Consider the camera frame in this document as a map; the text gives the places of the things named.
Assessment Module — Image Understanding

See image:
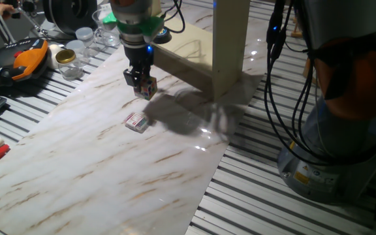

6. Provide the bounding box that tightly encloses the wooden slat rack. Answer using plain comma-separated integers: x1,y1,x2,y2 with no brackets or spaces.
290,16,304,39

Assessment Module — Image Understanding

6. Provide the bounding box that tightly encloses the white egg-shaped bottle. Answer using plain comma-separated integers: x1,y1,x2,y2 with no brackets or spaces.
46,43,63,70

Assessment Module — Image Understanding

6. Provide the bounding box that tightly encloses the beige wooden shelf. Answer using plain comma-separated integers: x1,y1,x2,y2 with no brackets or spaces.
148,0,251,102

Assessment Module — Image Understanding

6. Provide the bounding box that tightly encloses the person's bare hand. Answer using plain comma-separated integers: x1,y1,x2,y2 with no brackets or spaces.
0,2,16,21

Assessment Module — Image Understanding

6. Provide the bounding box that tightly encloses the glass jar gold lid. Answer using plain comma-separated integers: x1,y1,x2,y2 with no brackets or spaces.
55,48,84,82

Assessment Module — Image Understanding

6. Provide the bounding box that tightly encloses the clear glass mug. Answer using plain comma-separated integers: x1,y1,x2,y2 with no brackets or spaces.
91,8,121,48

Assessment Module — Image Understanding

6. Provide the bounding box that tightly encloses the white marble pattern sheet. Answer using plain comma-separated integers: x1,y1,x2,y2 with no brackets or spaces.
0,5,282,235

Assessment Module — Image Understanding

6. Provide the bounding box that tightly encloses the black round spool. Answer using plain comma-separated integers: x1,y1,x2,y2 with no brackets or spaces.
42,0,99,37

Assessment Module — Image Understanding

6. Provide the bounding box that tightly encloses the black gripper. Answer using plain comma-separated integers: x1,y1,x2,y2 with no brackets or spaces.
123,44,155,88

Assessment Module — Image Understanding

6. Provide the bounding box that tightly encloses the red white card box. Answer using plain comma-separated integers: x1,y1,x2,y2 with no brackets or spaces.
123,112,151,133

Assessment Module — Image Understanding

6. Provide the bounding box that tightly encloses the white rubik's cube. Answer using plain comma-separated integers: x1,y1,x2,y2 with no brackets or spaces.
133,75,159,101

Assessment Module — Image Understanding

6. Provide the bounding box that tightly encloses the orange black teach pendant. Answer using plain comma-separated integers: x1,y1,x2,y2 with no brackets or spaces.
0,37,50,89

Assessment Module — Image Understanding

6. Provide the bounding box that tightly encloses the translucent plastic container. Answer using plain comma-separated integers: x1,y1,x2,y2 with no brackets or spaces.
65,39,87,59
74,26,95,50

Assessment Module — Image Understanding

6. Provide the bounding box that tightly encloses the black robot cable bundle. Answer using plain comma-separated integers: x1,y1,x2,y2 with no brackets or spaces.
160,0,376,167

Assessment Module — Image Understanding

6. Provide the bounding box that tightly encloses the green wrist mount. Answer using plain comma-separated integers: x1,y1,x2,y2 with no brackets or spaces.
102,12,165,43

